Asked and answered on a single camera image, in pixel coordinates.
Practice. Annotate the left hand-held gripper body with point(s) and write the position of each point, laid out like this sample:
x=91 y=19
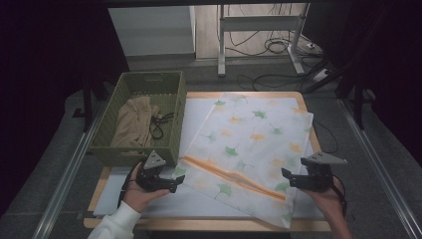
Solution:
x=151 y=179

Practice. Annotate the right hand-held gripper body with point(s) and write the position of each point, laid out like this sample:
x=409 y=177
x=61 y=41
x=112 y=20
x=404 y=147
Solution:
x=316 y=179

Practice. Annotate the ginkgo print mesh laundry bag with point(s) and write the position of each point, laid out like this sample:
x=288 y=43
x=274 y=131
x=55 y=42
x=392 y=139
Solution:
x=249 y=139

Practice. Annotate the green woven plastic basket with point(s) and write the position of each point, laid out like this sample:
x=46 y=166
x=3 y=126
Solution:
x=174 y=99

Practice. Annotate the person's left hand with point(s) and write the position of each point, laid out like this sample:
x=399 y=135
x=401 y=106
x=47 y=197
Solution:
x=136 y=199

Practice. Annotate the person's right hand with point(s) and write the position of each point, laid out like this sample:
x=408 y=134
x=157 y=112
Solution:
x=330 y=200

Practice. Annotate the white table mat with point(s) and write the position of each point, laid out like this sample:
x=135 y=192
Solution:
x=166 y=204

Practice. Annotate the black metal stand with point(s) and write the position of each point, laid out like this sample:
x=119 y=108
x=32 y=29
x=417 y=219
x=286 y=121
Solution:
x=357 y=106
x=87 y=106

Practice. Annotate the white power strip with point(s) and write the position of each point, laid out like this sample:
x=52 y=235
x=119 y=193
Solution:
x=320 y=75

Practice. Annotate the dark curtain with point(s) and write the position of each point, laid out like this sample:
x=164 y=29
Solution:
x=40 y=66
x=391 y=66

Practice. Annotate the white cabinet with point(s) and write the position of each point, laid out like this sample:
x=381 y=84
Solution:
x=151 y=30

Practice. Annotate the metal floor rail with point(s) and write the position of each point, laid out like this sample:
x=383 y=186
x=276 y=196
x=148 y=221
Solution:
x=63 y=186
x=381 y=172

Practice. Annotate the white metal desk frame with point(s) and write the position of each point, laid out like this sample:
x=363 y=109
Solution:
x=258 y=23

